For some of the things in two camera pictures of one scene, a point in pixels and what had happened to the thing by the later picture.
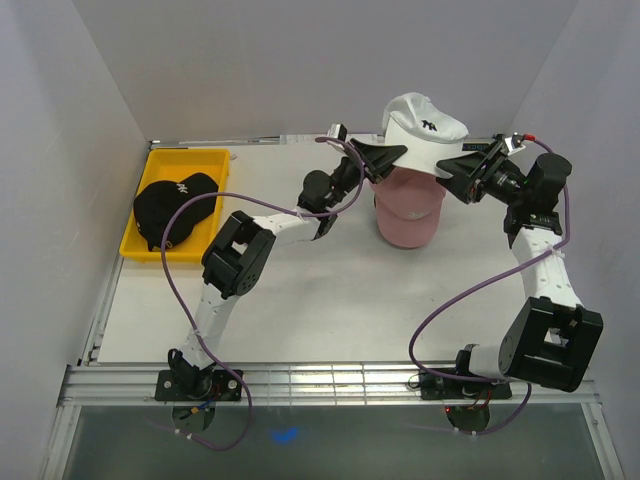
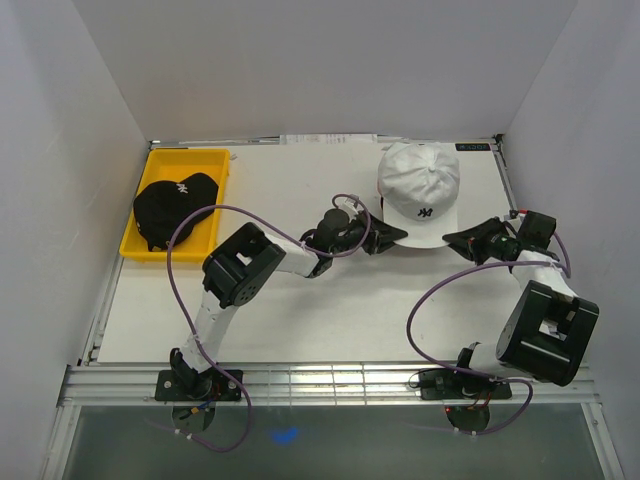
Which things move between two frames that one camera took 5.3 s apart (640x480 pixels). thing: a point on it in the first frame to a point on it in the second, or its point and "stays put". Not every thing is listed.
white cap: x=429 y=133 to x=418 y=185
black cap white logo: x=156 y=203 stays put
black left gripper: x=379 y=159 to x=380 y=236
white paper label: x=311 y=139 stays put
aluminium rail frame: x=334 y=386 stays put
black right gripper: x=462 y=166 to x=473 y=240
